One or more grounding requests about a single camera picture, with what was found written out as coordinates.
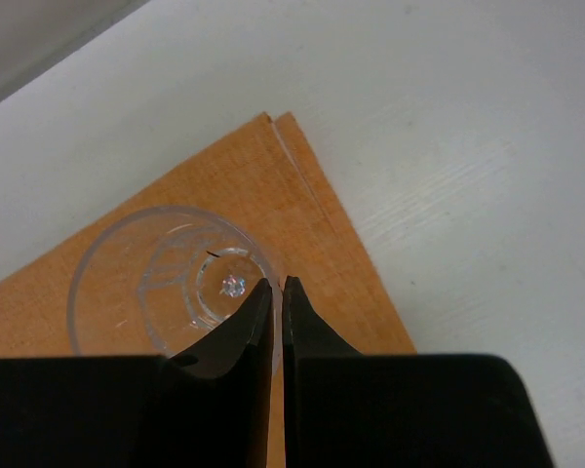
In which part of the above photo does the clear plastic cup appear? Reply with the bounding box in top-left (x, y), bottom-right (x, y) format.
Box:
top-left (66, 206), bottom-right (282, 367)

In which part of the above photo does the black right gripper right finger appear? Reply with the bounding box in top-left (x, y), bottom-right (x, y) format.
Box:
top-left (282, 277), bottom-right (554, 467)

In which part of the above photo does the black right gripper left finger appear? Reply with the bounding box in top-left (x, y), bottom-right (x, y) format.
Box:
top-left (0, 280), bottom-right (273, 467)

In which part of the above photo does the orange cloth placemat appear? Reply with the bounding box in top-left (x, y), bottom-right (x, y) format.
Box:
top-left (0, 114), bottom-right (414, 448)

